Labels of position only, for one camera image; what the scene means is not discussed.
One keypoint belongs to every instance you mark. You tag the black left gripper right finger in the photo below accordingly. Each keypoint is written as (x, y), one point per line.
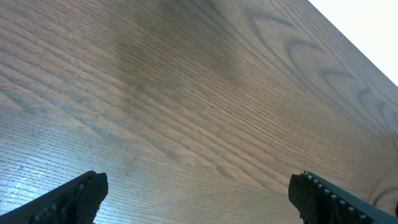
(321, 202)

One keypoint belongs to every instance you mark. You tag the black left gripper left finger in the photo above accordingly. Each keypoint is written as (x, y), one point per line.
(76, 201)

